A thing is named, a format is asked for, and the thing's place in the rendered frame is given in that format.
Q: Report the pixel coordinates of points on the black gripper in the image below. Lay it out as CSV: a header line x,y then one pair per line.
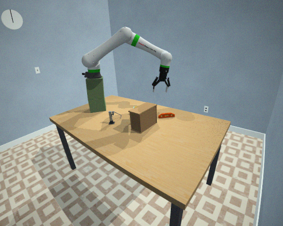
x,y
162,77

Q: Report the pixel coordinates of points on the orange spirit level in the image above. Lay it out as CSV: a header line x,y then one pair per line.
x,y
166,115

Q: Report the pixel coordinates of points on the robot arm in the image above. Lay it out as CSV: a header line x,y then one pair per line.
x,y
91,60

